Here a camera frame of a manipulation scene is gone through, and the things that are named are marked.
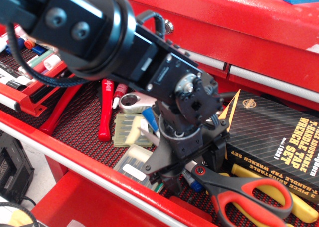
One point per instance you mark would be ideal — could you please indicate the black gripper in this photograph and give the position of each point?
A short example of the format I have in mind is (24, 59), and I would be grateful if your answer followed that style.
(181, 142)

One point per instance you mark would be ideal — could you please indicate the orange grey scissors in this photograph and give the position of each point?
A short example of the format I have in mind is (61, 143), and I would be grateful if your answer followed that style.
(239, 191)

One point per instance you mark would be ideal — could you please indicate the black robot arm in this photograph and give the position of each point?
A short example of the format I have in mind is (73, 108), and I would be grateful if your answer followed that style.
(104, 39)

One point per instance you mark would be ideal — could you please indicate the large red open drawer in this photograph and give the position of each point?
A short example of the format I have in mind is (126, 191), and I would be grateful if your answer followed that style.
(75, 140)

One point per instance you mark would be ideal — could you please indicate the small red upper drawer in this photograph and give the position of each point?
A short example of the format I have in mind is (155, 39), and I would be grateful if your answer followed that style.
(17, 91)

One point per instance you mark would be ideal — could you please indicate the clear plastic bit case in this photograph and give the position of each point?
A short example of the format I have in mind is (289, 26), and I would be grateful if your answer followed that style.
(130, 165)

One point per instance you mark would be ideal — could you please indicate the blue capped white marker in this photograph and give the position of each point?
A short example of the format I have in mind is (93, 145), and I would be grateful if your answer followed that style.
(155, 138)

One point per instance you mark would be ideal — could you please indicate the green plastic bit case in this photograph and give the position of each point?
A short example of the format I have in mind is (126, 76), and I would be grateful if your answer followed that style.
(127, 130)

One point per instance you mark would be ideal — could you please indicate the silver metal hand tool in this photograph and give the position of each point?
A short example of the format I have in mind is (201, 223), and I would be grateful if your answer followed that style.
(135, 103)

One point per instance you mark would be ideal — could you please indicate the black yellow tap wrench box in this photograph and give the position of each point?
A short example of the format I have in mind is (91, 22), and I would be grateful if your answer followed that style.
(274, 141)

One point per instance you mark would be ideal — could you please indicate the small red threadlocker bottle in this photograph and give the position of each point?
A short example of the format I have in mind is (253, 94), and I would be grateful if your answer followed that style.
(120, 90)

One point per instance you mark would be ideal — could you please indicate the red tool chest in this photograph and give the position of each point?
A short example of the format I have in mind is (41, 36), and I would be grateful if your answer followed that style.
(269, 46)

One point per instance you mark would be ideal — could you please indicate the round silver chest lock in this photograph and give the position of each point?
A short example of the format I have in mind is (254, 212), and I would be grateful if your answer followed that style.
(169, 27)

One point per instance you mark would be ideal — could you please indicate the dark red marker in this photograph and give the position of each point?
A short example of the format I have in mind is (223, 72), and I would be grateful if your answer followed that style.
(40, 68)

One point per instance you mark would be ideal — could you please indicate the black electronic box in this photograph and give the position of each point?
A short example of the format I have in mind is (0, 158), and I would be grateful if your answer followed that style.
(16, 171)

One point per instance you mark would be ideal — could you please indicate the yellow object at corner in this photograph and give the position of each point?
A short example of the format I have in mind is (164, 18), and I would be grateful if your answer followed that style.
(19, 218)

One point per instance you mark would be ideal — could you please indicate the green white marker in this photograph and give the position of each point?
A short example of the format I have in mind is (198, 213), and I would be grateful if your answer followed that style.
(38, 59)

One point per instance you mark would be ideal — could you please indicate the orange capped marker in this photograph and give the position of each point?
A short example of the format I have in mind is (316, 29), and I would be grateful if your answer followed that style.
(29, 44)

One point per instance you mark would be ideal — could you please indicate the yellow handled tin snips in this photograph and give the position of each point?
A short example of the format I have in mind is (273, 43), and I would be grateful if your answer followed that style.
(303, 214)

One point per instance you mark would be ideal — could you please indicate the red handled long tool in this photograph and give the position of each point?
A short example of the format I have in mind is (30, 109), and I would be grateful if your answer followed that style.
(107, 88)

